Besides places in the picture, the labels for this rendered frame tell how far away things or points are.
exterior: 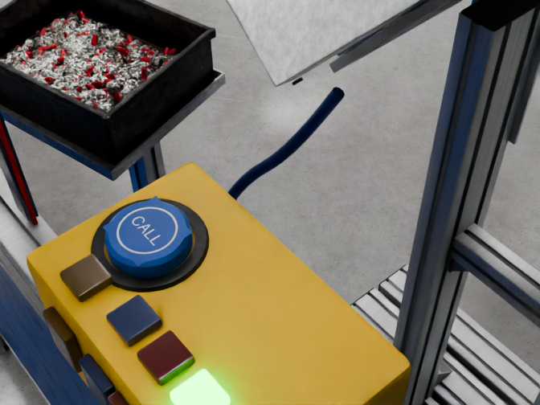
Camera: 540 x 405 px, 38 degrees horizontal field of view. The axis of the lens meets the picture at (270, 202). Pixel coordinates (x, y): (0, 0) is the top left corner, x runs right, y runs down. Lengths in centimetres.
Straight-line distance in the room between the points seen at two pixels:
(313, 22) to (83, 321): 39
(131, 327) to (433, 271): 75
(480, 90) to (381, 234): 97
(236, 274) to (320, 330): 5
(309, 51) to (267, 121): 135
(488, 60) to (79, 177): 130
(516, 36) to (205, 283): 54
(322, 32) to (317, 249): 110
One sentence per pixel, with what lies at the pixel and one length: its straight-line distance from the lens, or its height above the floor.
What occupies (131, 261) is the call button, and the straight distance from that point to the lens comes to 35.
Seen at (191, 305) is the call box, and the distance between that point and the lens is 35.
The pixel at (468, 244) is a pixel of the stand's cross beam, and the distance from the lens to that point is 102.
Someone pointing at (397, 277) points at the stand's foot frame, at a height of 8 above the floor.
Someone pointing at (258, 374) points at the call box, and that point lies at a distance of 33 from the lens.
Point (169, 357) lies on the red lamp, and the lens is 33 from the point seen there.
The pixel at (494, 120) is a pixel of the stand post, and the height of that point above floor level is 77.
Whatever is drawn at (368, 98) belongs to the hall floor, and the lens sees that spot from 209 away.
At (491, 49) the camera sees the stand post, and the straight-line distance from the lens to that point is 80.
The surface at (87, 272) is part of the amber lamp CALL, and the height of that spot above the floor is 108.
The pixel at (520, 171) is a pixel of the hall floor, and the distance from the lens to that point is 197.
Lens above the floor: 136
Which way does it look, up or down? 48 degrees down
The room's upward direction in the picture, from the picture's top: 1 degrees counter-clockwise
